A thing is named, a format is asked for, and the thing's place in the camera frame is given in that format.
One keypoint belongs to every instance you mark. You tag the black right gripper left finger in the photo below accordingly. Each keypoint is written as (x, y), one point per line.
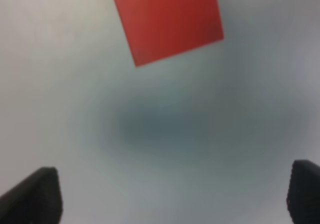
(35, 200)

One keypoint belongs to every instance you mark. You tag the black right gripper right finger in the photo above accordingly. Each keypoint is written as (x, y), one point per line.
(303, 197)

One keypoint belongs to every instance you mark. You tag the red cube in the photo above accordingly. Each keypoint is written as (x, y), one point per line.
(158, 29)

